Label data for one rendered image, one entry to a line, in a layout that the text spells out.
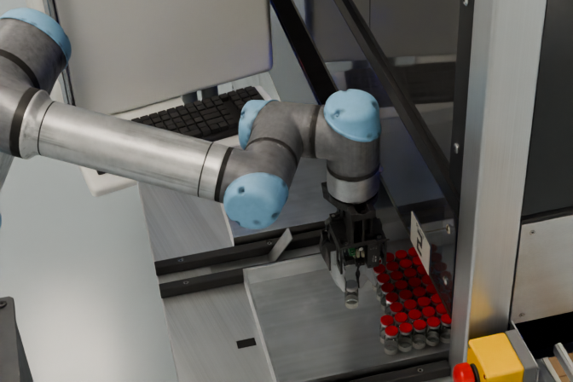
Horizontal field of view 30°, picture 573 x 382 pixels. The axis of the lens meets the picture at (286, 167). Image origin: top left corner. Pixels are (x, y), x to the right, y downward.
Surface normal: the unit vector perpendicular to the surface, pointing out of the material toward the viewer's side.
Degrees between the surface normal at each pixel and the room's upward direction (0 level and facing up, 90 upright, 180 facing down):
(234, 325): 0
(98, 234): 0
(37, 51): 53
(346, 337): 0
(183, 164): 48
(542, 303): 90
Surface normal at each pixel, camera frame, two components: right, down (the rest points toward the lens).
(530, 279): 0.23, 0.59
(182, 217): -0.04, -0.79
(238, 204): -0.22, 0.61
